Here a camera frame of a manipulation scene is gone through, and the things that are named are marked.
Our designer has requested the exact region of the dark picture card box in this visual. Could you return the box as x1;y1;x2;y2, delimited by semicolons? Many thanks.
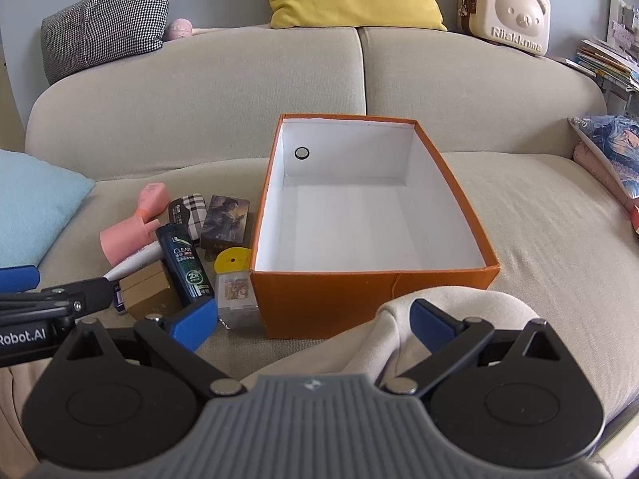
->
200;196;251;251

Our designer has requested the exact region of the beige fabric sofa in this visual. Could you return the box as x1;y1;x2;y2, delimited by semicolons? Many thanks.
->
0;25;639;479

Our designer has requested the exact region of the blue printed pillow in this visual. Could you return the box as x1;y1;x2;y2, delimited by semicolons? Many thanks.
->
568;115;639;200

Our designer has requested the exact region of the light blue pillow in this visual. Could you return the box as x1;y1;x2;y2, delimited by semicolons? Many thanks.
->
0;148;97;269

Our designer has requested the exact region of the clear plastic box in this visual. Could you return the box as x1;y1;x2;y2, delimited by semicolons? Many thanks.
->
216;270;260;330

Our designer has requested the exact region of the dark green shampoo bottle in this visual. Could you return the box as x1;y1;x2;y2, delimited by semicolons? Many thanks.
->
156;224;215;307

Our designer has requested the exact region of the black white houndstooth pillow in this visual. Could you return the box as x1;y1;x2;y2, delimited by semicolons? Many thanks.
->
41;0;175;85

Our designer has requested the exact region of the beige cloth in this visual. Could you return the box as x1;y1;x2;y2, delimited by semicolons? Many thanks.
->
234;287;552;390

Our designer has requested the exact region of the stack of books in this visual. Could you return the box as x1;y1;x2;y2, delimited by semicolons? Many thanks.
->
556;35;639;93

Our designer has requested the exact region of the white tube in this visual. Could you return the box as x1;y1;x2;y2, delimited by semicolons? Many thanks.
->
103;247;165;283

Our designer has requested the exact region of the pink cushion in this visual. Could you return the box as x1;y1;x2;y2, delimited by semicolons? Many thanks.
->
573;141;639;210

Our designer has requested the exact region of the cream bear face suitcase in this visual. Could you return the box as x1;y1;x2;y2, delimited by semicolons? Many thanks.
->
456;0;551;57

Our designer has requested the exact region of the pink plush toy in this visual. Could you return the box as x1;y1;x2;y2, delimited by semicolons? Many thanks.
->
165;18;194;41

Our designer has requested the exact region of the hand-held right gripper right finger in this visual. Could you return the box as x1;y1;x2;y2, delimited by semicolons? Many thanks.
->
378;298;576;396

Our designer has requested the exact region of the orange cardboard box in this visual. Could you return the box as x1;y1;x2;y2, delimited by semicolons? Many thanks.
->
250;114;501;339

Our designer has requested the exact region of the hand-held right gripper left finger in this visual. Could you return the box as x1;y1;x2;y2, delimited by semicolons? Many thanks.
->
54;298;246;396

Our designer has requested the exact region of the yellow round plastic piece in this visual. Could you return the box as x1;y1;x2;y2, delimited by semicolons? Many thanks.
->
214;248;251;276

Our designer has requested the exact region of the small brown cardboard box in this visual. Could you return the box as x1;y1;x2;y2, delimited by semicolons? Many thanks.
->
119;261;183;321

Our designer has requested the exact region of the white printed board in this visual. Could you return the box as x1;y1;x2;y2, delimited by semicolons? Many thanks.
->
606;0;639;48

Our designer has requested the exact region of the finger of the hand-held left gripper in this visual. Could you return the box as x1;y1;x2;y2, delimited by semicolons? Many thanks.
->
0;265;40;293
0;277;115;317

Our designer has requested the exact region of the pink plastic cup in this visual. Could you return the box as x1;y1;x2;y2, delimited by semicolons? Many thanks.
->
100;217;161;265

